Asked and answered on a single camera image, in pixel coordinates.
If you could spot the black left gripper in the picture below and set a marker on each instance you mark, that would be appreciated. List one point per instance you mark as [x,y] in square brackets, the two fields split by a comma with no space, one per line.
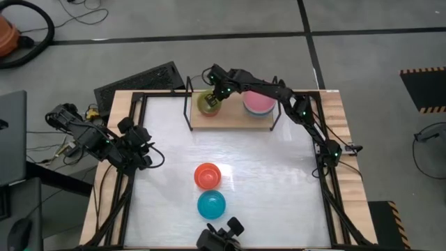
[139,143]

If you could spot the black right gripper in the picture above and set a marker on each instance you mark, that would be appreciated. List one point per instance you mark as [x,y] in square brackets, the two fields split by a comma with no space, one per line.
[220,82]

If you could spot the small green plastic bowl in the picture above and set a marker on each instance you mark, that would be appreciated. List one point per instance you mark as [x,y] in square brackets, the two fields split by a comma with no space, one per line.
[201,104]

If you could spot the large pink bowl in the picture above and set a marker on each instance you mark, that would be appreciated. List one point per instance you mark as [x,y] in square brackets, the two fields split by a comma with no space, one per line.
[259,102]

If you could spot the large blue-grey bowl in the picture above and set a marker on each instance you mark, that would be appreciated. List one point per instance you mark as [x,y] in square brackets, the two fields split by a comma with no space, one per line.
[259,114]

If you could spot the small orange plastic bowl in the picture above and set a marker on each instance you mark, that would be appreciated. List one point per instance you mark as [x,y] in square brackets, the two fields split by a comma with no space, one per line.
[207,176]

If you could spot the small cyan plastic bowl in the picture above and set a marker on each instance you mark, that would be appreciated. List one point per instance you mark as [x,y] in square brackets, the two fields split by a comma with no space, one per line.
[211,204]

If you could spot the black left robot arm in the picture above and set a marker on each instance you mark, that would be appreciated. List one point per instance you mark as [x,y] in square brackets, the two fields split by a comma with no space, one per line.
[87,136]

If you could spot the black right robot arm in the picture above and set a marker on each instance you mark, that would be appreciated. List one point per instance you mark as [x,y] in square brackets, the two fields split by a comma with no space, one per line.
[265,87]

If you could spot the yellow connector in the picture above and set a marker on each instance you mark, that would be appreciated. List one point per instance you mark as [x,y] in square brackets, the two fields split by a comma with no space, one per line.
[92,113]

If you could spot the black perforated panel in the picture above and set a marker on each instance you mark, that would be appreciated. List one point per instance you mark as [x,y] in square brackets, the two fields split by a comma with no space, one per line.
[139,83]

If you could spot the white table mat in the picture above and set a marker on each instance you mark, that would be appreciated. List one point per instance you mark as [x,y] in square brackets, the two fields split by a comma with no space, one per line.
[278,174]

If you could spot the black desk surface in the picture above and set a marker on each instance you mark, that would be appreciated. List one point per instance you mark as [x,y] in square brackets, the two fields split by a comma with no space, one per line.
[31,205]

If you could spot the grey laptop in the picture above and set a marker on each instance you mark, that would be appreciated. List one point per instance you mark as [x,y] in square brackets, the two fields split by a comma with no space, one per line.
[12,136]

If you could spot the small white clamp device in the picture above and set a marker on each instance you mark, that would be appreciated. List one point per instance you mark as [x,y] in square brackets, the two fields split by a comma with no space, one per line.
[352,148]

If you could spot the black computer mouse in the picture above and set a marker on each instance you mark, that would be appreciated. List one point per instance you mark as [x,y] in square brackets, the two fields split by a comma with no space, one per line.
[19,235]

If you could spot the orange vacuum cleaner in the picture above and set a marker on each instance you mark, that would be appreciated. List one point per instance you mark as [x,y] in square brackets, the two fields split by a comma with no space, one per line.
[6,36]

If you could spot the black hazard-striped floor mat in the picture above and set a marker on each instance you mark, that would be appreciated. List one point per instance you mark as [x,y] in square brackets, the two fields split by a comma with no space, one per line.
[386,223]
[425,89]

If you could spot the wooden shelf with black frame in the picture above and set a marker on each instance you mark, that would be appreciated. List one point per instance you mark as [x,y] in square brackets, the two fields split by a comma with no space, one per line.
[237,118]

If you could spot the black metal table frame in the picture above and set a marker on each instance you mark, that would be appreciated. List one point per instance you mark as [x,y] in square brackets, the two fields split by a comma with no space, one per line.
[136,97]

